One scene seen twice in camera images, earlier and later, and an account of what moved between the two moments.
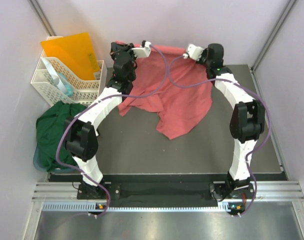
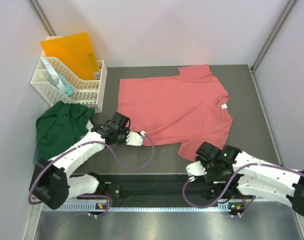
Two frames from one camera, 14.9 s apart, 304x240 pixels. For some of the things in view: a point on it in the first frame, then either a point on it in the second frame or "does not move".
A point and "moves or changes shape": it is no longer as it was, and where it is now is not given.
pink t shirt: (167, 81) moves or changes shape
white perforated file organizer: (55, 84) does not move
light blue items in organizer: (59, 79) does not move
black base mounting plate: (189, 191) does not move
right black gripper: (203, 53) -> (210, 175)
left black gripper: (115, 47) -> (126, 131)
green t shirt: (49, 125) does not move
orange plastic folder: (76, 53) does not move
